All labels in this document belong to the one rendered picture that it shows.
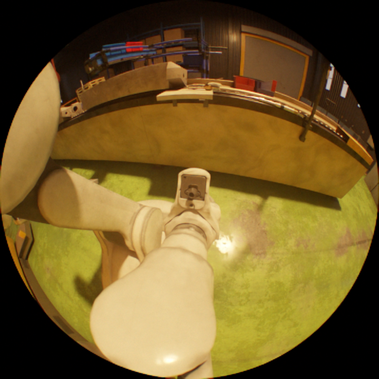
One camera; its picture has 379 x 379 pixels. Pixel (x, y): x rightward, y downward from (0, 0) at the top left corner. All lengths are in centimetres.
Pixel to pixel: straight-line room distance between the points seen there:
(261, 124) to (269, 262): 100
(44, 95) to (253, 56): 1149
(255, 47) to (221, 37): 252
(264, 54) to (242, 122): 1102
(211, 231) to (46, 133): 22
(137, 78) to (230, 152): 91
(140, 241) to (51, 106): 32
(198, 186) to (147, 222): 22
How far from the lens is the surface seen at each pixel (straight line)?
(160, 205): 68
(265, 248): 108
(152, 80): 97
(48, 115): 16
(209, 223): 18
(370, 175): 554
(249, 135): 97
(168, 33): 1089
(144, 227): 33
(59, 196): 20
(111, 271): 58
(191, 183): 15
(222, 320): 102
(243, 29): 1153
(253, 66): 1144
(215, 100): 87
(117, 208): 29
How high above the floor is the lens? 92
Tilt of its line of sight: 53 degrees down
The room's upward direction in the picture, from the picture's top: 4 degrees counter-clockwise
